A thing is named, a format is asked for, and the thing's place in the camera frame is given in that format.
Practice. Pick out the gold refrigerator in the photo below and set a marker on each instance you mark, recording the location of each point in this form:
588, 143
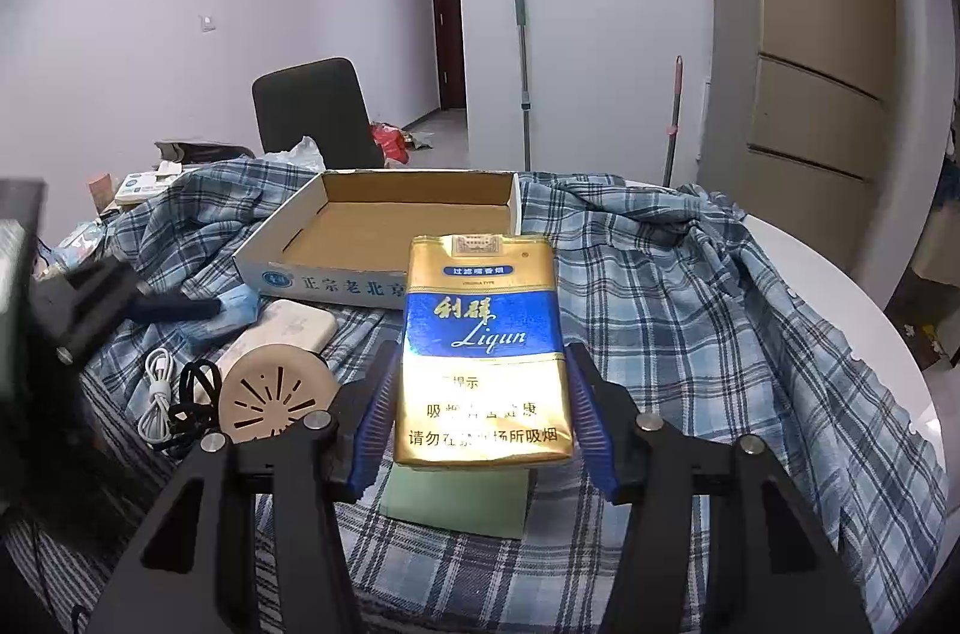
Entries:
797, 121

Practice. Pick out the blue plaid cloth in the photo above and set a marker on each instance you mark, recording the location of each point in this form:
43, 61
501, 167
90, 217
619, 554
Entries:
675, 300

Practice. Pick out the white power bank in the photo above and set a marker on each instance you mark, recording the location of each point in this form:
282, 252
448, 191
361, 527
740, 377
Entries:
282, 322

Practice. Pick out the gold blue cigarette pack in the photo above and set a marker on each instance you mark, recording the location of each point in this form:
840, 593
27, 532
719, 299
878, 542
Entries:
483, 381

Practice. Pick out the green square pad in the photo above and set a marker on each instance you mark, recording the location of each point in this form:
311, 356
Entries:
478, 502

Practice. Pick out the shallow cardboard box tray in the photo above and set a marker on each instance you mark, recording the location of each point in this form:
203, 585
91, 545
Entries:
344, 238

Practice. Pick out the round beige perforated puff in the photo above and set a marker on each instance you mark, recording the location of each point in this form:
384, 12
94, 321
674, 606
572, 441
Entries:
270, 388

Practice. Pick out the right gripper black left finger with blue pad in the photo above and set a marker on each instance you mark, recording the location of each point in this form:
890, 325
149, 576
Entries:
191, 566

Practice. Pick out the black office chair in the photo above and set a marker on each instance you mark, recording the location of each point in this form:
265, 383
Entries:
321, 100

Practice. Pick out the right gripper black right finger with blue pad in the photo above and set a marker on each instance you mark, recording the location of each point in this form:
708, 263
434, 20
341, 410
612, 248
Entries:
771, 567

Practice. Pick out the red plastic bag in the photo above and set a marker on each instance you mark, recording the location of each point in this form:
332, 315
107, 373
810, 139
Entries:
392, 142

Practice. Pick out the white plastic bag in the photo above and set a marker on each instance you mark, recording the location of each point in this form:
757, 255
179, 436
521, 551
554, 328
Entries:
304, 155

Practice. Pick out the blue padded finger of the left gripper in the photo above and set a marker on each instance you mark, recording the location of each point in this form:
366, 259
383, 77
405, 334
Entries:
172, 307

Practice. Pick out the white round table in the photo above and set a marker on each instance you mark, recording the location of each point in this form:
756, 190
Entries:
837, 298

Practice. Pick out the white wall switch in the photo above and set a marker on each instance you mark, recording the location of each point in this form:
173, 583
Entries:
207, 24

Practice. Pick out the dark wooden door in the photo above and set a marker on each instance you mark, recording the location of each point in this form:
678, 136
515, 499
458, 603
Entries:
449, 53

